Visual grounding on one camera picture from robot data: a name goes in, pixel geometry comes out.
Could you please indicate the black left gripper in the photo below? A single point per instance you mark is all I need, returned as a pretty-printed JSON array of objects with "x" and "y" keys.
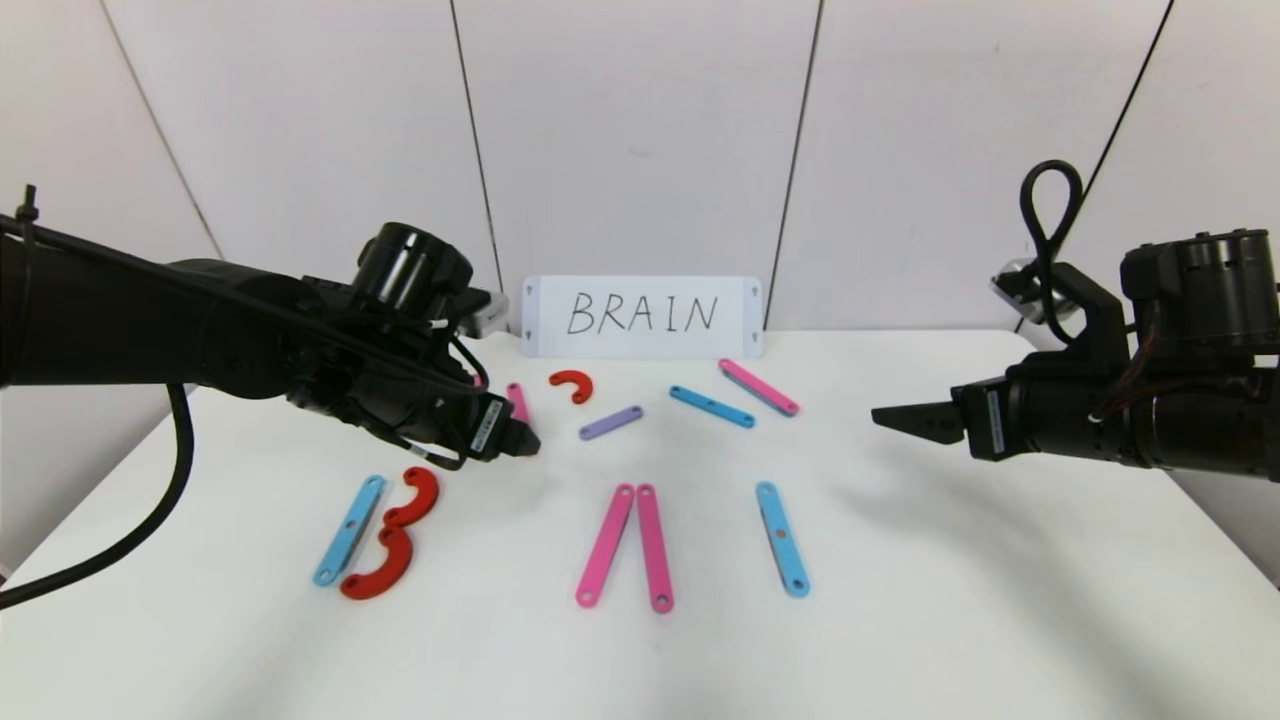
[{"x": 489, "y": 428}]

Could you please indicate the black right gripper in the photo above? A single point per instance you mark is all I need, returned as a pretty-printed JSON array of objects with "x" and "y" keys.
[{"x": 988, "y": 420}]

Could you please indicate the red curved letter piece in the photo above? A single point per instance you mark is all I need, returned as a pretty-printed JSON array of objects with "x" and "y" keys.
[
  {"x": 401, "y": 566},
  {"x": 575, "y": 376},
  {"x": 430, "y": 495}
]

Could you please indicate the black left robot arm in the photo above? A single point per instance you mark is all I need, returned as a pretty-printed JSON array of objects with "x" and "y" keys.
[{"x": 150, "y": 330}]

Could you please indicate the white BRAIN sign card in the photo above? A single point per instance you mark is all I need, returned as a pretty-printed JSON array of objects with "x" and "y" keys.
[{"x": 640, "y": 344}]

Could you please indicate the purple short flat bar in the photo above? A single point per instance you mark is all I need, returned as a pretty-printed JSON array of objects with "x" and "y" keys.
[{"x": 611, "y": 423}]

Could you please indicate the blue flat bar with holes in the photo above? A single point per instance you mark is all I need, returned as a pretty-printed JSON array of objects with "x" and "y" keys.
[
  {"x": 348, "y": 532},
  {"x": 782, "y": 539},
  {"x": 711, "y": 407}
]

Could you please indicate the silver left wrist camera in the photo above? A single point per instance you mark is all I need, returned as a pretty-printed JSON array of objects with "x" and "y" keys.
[{"x": 492, "y": 312}]

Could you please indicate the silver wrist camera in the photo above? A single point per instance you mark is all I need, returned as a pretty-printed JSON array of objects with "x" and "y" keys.
[
  {"x": 1012, "y": 280},
  {"x": 492, "y": 312}
]

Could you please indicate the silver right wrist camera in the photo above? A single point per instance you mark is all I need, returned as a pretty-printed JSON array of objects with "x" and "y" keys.
[{"x": 1012, "y": 280}]

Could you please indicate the black right camera bracket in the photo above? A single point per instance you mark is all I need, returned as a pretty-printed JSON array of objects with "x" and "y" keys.
[{"x": 1095, "y": 310}]

